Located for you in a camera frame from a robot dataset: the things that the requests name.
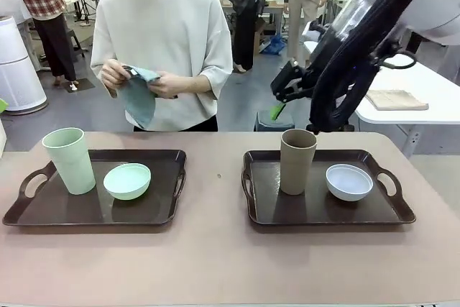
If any person's right hand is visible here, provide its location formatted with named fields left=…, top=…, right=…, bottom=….
left=101, top=58, right=132, bottom=88

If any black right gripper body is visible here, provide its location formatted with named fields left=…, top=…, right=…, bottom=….
left=270, top=60, right=319, bottom=104

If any tall brown cup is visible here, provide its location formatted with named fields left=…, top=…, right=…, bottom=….
left=280, top=129, right=318, bottom=196

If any dark brown tray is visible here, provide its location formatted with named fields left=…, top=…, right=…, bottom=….
left=2, top=149, right=188, bottom=228
left=242, top=148, right=417, bottom=233

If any grey blue bin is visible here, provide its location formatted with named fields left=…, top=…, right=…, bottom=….
left=254, top=109, right=294, bottom=132

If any person's left hand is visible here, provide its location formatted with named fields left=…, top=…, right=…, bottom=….
left=145, top=73, right=180, bottom=100

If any teal cloth mat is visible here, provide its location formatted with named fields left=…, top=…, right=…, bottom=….
left=116, top=65, right=162, bottom=130

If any black floor stand base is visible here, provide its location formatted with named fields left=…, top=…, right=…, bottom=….
left=61, top=78, right=96, bottom=93

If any person in white shirt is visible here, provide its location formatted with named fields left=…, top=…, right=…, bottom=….
left=90, top=0, right=234, bottom=132

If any pale blue bowl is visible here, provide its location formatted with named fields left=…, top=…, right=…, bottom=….
left=326, top=163, right=374, bottom=202

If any white side table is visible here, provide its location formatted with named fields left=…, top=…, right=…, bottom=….
left=303, top=22, right=460, bottom=159

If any person's left forearm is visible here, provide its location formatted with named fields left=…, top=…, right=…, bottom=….
left=175, top=72, right=213, bottom=94

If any person in khaki trousers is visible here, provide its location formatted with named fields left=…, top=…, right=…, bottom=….
left=283, top=0, right=334, bottom=67

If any black step stool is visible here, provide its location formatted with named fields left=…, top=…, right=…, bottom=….
left=63, top=28, right=86, bottom=59

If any tall light green cup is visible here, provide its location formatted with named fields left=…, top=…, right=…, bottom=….
left=42, top=127, right=97, bottom=196

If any white air purifier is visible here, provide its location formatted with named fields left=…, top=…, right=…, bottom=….
left=0, top=15, right=48, bottom=116

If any light green bowl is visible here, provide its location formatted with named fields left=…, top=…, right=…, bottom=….
left=103, top=162, right=152, bottom=201

